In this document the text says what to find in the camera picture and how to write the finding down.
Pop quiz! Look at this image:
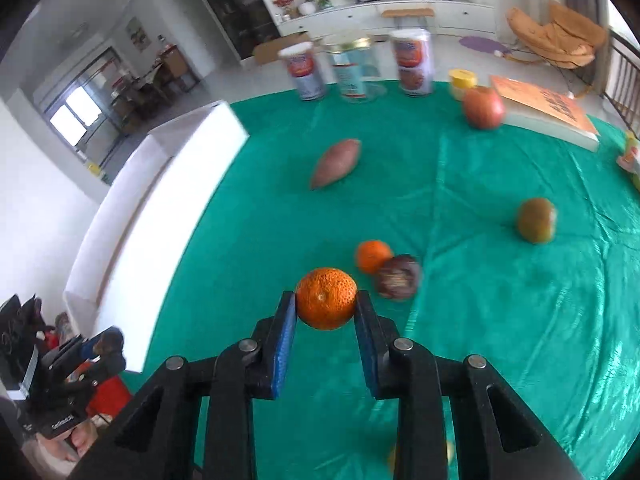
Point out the orange tangerine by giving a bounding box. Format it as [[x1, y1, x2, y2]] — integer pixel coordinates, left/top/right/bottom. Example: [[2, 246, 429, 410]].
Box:
[[295, 268, 358, 330], [355, 240, 394, 274]]

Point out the reddish sweet potato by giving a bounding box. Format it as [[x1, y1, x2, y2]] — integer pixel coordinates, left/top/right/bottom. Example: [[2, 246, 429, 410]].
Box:
[[310, 139, 361, 190]]

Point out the red apple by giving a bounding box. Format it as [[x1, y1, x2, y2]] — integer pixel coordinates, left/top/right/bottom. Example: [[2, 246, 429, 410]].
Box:
[[462, 86, 506, 130]]

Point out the dark purple passion fruit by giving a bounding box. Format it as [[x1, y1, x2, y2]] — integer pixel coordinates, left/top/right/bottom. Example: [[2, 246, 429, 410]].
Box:
[[375, 255, 422, 300]]

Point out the green tablecloth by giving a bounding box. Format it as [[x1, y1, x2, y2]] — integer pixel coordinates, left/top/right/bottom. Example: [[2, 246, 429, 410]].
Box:
[[125, 84, 639, 479]]

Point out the green red mango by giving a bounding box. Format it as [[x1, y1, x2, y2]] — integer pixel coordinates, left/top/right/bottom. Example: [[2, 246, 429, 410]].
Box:
[[518, 197, 558, 244]]

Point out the orange cover book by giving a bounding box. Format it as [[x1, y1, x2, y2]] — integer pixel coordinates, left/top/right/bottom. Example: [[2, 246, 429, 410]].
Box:
[[490, 76, 600, 152]]

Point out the small yellow lidded jar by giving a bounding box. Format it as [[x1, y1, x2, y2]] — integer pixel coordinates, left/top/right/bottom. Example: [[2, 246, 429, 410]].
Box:
[[448, 68, 477, 101]]

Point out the right porridge can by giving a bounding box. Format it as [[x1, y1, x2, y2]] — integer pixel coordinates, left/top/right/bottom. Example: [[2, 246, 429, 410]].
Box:
[[390, 28, 435, 96]]

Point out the porridge can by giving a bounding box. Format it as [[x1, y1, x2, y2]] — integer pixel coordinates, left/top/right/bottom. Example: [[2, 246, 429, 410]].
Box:
[[390, 28, 435, 96], [278, 41, 326, 101]]

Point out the clear plastic jar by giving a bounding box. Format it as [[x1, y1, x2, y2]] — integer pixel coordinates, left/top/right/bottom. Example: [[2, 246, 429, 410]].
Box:
[[322, 32, 386, 103]]

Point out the orange lounge chair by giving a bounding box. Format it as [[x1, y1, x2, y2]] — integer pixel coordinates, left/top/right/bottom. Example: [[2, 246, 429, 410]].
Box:
[[506, 0, 608, 70]]

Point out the left porridge can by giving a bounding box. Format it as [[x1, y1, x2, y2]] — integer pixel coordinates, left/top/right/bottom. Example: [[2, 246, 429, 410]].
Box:
[[278, 41, 326, 101]]

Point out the white tv cabinet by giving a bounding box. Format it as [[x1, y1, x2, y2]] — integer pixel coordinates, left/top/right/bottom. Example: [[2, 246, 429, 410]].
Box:
[[277, 0, 497, 39]]

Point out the small wooden stool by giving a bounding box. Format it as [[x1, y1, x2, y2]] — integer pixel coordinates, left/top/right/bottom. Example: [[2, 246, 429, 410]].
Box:
[[381, 6, 436, 29]]

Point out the dark bookshelf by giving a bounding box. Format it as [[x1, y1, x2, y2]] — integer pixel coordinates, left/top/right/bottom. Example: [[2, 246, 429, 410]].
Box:
[[206, 0, 280, 60]]

